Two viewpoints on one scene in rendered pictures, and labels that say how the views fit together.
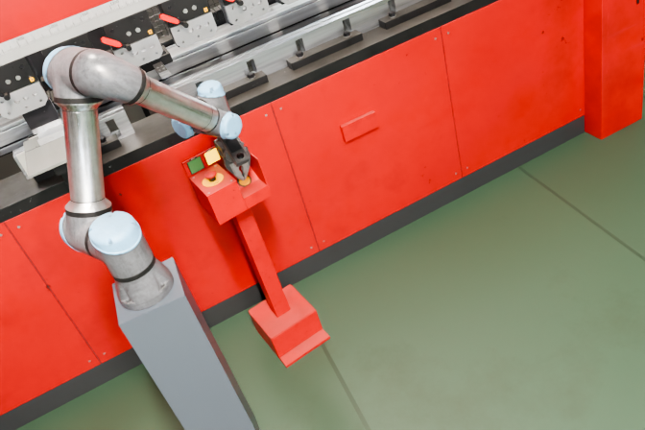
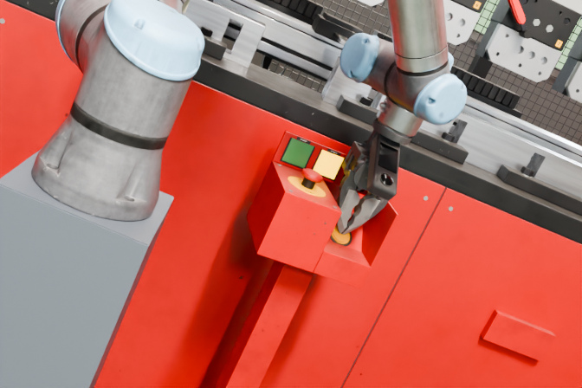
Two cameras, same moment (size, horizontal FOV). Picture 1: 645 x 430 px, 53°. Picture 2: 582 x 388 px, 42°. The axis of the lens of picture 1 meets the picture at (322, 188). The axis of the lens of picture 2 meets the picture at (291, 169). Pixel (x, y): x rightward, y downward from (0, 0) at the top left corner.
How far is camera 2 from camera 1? 0.94 m
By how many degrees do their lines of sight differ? 21
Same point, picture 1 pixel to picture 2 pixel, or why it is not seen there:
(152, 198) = (188, 158)
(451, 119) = not seen: outside the picture
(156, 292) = (111, 195)
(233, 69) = not seen: hidden behind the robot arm
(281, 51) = (507, 148)
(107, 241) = (135, 18)
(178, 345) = (40, 329)
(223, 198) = (301, 218)
